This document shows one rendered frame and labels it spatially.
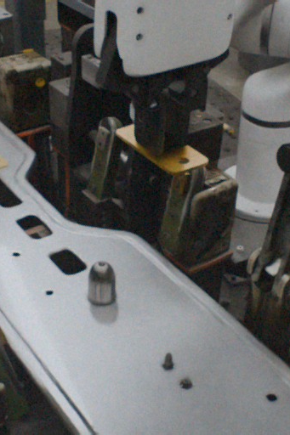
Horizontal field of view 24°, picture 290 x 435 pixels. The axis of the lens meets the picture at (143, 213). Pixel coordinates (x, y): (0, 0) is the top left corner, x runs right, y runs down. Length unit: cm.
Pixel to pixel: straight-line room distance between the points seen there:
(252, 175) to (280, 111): 15
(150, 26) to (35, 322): 39
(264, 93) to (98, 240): 50
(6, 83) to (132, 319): 54
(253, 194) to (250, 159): 8
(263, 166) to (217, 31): 80
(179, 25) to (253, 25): 68
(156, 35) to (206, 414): 36
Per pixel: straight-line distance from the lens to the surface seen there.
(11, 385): 65
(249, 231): 130
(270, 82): 124
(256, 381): 70
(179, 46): 50
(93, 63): 96
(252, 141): 128
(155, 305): 77
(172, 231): 86
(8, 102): 116
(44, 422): 104
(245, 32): 117
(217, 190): 85
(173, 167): 52
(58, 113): 109
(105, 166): 93
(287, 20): 117
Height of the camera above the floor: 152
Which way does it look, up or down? 35 degrees down
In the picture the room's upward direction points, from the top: 3 degrees clockwise
